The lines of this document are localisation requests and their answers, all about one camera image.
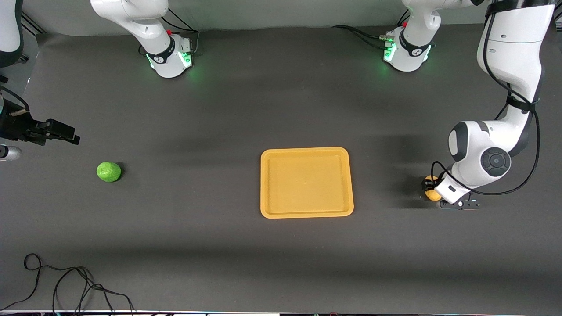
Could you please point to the aluminium frame rail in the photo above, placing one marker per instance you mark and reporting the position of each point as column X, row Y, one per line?
column 33, row 25

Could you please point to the green apple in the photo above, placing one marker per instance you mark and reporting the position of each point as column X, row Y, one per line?
column 109, row 171

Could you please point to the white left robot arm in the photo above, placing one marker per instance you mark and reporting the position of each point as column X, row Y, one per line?
column 509, row 66

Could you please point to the orange plastic tray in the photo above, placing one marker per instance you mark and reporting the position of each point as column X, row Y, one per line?
column 307, row 184

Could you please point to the dark grey table mat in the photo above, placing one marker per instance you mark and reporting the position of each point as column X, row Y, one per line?
column 175, row 241

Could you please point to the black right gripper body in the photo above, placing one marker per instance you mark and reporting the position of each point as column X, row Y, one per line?
column 16, row 128

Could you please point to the yellow potato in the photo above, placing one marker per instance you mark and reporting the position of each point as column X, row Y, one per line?
column 433, row 195

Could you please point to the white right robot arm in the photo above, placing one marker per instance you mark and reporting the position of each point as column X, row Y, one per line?
column 163, row 57

